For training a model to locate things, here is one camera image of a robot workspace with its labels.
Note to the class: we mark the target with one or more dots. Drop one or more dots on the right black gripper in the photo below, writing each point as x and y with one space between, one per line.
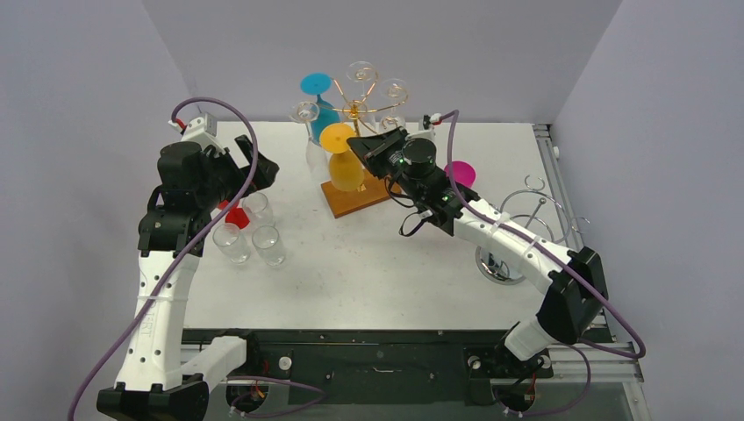
387 153

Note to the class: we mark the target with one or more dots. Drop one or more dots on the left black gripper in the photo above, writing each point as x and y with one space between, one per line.
225 160

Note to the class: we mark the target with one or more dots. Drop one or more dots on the clear glass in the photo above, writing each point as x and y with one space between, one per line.
268 244
305 113
258 210
396 93
231 242
362 72

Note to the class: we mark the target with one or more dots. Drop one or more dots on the yellow plastic wine glass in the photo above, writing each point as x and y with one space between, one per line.
345 169

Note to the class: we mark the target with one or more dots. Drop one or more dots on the red plastic wine glass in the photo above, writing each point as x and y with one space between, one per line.
235 215

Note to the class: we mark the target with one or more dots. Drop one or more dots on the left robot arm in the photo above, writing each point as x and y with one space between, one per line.
195 179

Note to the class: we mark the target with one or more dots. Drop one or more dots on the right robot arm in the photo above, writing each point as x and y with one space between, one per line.
572 283

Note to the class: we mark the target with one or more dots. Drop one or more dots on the blue plastic wine glass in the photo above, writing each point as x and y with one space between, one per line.
316 84

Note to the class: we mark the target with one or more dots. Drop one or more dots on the clear glass on gold rack back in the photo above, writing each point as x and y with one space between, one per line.
362 72

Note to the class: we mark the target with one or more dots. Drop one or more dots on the pink plastic wine glass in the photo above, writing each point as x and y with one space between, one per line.
463 173

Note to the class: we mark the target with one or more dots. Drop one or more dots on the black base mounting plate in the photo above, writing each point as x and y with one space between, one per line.
385 367

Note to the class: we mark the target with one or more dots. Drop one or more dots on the gold wire glass rack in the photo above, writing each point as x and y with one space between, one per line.
359 112

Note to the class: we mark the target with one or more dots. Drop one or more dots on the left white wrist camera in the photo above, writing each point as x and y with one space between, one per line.
201 130

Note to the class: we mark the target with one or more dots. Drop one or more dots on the aluminium rail right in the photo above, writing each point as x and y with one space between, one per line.
610 356

